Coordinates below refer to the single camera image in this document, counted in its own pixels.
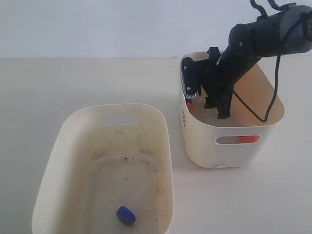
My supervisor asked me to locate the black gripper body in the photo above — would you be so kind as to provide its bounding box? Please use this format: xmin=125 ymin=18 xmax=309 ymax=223
xmin=197 ymin=46 xmax=258 ymax=102

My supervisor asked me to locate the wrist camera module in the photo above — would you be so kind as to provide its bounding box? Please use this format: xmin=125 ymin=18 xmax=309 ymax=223
xmin=181 ymin=57 xmax=201 ymax=99

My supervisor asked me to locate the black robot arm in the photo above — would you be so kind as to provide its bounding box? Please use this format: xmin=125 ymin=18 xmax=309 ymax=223
xmin=199 ymin=4 xmax=312 ymax=119

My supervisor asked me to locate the black cable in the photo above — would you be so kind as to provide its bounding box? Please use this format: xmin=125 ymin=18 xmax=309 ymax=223
xmin=231 ymin=0 xmax=308 ymax=122

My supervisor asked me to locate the large cream plastic bin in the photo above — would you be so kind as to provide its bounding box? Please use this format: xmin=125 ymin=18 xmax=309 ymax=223
xmin=31 ymin=104 xmax=174 ymax=234

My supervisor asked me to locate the blue-capped tube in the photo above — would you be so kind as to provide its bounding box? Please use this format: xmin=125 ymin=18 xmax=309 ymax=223
xmin=186 ymin=99 xmax=194 ymax=113
xmin=116 ymin=172 xmax=158 ymax=226

